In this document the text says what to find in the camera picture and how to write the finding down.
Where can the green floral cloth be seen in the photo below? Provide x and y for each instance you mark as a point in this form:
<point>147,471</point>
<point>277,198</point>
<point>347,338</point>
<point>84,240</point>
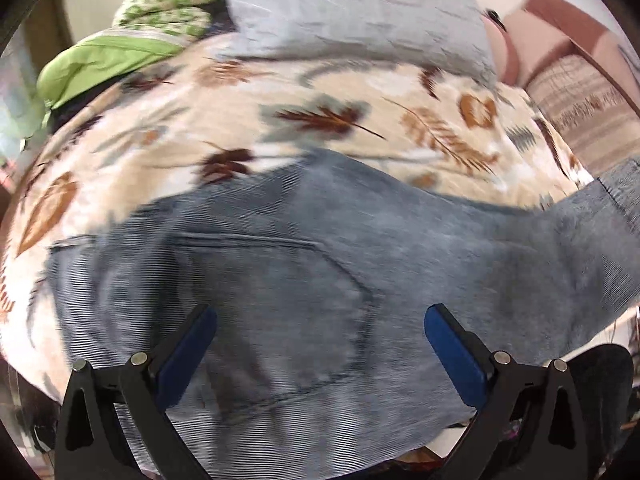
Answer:
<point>143,32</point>

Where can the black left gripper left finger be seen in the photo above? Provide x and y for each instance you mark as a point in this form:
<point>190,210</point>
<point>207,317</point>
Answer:
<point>90,443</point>

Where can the leaf patterned bed blanket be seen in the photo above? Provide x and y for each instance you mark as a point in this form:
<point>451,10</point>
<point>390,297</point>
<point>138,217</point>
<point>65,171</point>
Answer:
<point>199,116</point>

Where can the grey pillow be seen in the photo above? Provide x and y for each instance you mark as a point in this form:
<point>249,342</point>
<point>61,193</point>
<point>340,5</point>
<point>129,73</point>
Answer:
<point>449,34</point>

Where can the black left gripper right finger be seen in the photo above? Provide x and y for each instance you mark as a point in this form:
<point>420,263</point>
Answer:
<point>527,423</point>

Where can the blue denim jeans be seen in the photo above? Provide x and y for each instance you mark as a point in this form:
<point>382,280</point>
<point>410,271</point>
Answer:
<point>320,273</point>

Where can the striped beige pillow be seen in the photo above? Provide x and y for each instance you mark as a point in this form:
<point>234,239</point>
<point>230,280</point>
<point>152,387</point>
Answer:
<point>591,115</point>

